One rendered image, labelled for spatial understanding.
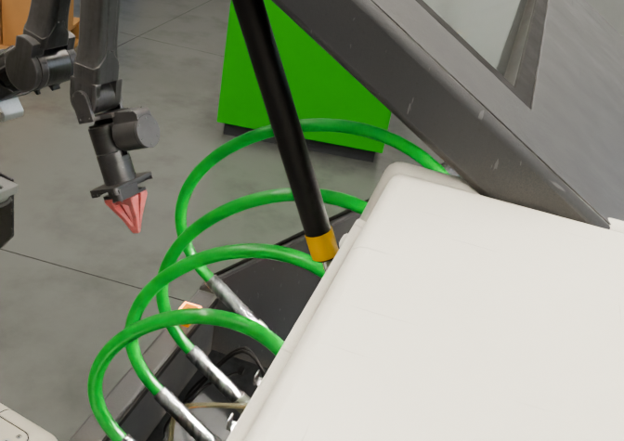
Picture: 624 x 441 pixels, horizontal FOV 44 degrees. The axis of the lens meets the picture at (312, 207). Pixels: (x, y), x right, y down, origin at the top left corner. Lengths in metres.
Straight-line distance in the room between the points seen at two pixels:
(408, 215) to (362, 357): 0.12
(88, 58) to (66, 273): 1.85
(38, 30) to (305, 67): 2.94
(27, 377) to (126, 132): 1.44
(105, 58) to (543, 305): 1.11
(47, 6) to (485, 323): 1.19
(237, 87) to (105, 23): 3.04
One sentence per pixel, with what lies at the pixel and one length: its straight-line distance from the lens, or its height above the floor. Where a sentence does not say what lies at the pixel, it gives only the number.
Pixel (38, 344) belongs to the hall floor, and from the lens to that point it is 2.79.
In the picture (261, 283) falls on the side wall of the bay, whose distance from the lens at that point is 1.33.
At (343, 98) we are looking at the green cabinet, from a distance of 4.30.
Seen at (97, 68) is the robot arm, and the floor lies 1.28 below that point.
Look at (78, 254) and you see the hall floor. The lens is 3.26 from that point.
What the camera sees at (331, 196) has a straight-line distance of 0.77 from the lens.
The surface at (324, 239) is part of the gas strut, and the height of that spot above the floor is 1.47.
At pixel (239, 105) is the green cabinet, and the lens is 4.39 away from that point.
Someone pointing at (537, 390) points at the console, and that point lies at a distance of 0.29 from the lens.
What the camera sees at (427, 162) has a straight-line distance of 0.82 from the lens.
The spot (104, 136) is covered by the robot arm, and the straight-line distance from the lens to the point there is 1.40.
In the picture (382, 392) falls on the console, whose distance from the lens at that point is 0.27.
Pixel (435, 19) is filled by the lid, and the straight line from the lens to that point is 0.48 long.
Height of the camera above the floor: 1.72
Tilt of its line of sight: 27 degrees down
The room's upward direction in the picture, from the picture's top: 10 degrees clockwise
